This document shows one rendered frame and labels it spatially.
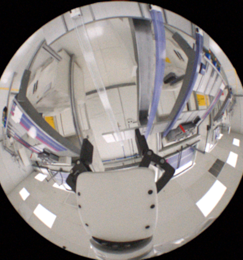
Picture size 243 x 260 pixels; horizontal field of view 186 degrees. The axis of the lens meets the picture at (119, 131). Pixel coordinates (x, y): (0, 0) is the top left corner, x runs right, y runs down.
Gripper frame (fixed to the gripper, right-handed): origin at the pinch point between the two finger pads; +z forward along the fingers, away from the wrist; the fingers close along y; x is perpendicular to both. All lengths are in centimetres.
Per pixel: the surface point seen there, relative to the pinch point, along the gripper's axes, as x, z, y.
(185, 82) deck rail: 4.7, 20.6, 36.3
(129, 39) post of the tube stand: 21.4, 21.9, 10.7
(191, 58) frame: 17.1, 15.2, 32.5
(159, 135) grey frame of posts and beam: -45, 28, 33
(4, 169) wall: 9, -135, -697
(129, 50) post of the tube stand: 15.5, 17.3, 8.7
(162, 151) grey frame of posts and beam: -55, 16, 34
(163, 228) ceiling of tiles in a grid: -149, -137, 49
